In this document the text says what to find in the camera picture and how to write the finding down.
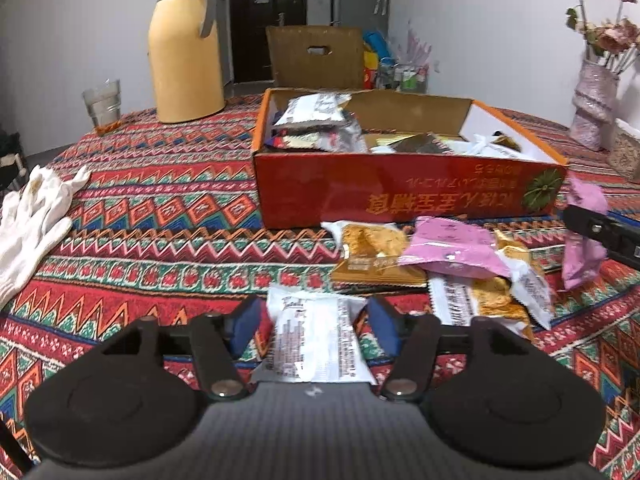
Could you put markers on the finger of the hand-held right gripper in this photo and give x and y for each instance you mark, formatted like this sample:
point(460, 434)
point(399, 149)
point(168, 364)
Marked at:
point(600, 232)

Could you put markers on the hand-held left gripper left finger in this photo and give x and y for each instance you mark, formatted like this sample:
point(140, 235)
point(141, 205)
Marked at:
point(245, 325)

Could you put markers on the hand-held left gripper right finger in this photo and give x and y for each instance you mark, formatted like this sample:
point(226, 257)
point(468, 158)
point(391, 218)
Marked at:
point(385, 325)

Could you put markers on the pink snack packet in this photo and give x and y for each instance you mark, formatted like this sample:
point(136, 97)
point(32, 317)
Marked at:
point(450, 245)
point(580, 255)

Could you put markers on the white snack packet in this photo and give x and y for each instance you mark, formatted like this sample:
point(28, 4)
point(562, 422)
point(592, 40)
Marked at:
point(310, 340)

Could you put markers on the orange cardboard box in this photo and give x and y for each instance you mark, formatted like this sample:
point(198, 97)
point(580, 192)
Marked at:
point(325, 195)

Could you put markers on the pile of mixed snack packets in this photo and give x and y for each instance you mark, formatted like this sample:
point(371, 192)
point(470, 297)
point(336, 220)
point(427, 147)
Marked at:
point(310, 110)

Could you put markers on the brown cracker packet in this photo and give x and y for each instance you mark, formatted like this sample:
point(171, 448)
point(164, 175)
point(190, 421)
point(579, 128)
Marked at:
point(372, 250)

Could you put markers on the white gold cracker packet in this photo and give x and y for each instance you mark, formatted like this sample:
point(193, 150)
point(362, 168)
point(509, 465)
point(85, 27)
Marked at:
point(465, 305)

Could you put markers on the small white crinkled packet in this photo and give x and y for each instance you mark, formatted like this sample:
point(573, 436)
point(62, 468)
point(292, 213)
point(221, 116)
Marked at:
point(532, 290)

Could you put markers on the gold foil packet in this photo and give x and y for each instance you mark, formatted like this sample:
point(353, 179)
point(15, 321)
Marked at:
point(510, 247)

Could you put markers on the red patterned tablecloth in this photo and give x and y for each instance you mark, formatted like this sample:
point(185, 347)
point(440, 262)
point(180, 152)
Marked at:
point(150, 240)

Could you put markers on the pink textured vase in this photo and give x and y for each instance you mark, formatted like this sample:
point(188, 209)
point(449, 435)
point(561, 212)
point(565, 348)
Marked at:
point(592, 105)

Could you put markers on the dried pink rose bouquet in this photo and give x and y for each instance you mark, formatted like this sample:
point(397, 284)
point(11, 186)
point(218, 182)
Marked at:
point(612, 40)

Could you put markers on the white cotton glove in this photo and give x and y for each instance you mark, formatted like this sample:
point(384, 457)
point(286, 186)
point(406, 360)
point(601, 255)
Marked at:
point(50, 190)
point(25, 250)

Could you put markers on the red bag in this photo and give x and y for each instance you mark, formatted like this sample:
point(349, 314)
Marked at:
point(371, 76)

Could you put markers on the clear drinking glass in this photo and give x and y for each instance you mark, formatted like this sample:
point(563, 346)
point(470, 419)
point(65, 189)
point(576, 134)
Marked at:
point(102, 105)

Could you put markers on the yellow thermos jug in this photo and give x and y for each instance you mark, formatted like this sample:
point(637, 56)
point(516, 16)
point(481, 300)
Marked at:
point(185, 60)

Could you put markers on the blue plastic item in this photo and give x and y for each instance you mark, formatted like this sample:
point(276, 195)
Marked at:
point(377, 42)

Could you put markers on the dark entrance door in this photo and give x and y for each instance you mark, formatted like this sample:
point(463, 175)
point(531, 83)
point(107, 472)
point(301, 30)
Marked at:
point(290, 35)

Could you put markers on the dark clothes pile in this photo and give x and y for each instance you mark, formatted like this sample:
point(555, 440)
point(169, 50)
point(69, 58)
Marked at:
point(10, 147)

